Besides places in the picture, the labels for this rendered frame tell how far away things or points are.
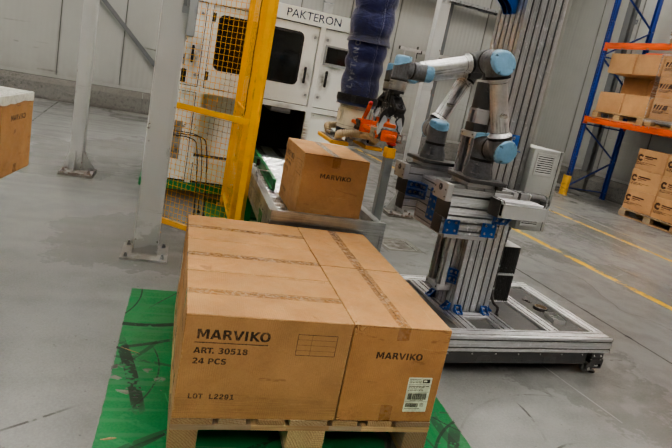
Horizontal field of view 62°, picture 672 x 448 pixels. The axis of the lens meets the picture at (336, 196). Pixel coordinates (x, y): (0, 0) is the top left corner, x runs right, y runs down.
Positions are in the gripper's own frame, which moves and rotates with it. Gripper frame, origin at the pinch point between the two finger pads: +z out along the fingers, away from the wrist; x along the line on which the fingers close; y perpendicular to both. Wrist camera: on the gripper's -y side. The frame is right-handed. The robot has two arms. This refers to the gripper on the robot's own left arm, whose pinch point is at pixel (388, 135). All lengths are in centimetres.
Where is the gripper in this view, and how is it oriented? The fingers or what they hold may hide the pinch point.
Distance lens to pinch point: 253.5
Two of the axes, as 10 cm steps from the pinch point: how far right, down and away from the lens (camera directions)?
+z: -1.9, 9.6, 2.0
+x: -9.6, -1.4, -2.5
